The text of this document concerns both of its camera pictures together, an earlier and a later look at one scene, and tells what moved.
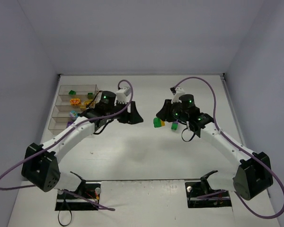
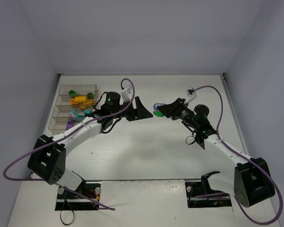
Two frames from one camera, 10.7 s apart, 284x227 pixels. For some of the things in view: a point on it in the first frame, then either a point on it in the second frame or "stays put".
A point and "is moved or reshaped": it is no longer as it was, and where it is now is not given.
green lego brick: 174,126 is moved or reshaped
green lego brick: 72,92 stays put
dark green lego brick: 90,95 stays put
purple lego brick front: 69,123 stays put
